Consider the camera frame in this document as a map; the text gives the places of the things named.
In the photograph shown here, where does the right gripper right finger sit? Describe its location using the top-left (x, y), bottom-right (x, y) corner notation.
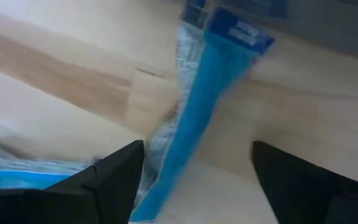
top-left (252, 141), bottom-right (358, 224)

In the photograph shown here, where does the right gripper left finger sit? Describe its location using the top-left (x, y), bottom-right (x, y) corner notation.
top-left (0, 139), bottom-right (145, 224)

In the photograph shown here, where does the blue granola bar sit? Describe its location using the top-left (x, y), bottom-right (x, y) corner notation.
top-left (129, 0), bottom-right (276, 223)
top-left (0, 136), bottom-right (96, 190)

